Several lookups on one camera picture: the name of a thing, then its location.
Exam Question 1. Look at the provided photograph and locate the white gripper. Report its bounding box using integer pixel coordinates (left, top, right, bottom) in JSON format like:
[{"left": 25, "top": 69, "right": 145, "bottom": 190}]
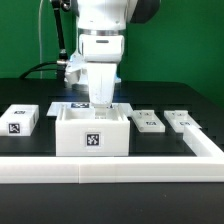
[{"left": 79, "top": 34, "right": 124, "bottom": 108}]

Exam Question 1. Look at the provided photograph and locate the white cabinet door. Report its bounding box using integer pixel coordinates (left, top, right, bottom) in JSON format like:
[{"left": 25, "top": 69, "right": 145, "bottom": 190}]
[
  {"left": 164, "top": 110, "right": 201, "bottom": 133},
  {"left": 132, "top": 110, "right": 165, "bottom": 133}
]

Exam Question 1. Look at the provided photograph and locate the white cabinet body box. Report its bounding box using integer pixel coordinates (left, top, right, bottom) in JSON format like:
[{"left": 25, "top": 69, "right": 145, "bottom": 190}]
[{"left": 55, "top": 104, "right": 130, "bottom": 156}]

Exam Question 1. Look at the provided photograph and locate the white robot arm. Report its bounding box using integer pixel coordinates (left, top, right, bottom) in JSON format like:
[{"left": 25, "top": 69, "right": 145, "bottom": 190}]
[{"left": 65, "top": 0, "right": 161, "bottom": 108}]

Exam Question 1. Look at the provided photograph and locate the white cabinet top block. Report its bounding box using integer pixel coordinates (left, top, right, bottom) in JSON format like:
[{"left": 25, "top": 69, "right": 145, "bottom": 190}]
[{"left": 0, "top": 104, "right": 39, "bottom": 136}]

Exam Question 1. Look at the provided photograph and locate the white base tag plate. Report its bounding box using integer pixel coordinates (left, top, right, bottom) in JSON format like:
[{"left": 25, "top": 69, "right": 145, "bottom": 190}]
[{"left": 47, "top": 102, "right": 133, "bottom": 117}]

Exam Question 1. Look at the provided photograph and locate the white L-shaped fence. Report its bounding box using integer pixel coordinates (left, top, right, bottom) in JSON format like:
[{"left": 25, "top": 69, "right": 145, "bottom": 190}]
[{"left": 0, "top": 126, "right": 224, "bottom": 184}]

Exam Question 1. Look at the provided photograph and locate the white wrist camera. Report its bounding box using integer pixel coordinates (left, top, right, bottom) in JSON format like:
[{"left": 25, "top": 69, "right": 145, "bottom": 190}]
[{"left": 65, "top": 52, "right": 88, "bottom": 91}]

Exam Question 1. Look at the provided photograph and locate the black cable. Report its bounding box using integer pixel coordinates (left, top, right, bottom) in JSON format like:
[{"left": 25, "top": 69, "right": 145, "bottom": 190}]
[{"left": 18, "top": 61, "right": 62, "bottom": 80}]

